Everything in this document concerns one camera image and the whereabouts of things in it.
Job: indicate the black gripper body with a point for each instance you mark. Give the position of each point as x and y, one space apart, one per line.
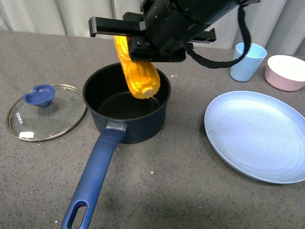
171 24

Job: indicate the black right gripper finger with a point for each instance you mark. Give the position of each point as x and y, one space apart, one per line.
205 37

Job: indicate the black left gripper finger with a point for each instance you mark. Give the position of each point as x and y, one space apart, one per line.
105 26

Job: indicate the yellow corn cob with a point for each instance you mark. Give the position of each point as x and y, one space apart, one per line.
142 78

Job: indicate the glass lid with blue knob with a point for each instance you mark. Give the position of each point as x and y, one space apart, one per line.
45 113

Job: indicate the light blue plastic cup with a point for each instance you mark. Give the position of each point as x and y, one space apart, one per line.
245 69

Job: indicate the dark blue saucepan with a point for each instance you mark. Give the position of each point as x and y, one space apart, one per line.
120 118

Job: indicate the white curtain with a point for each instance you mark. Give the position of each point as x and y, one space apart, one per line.
277 25

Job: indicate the pink plastic bowl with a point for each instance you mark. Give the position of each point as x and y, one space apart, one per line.
286 73

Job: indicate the light blue plate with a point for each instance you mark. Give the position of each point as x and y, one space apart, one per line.
258 135

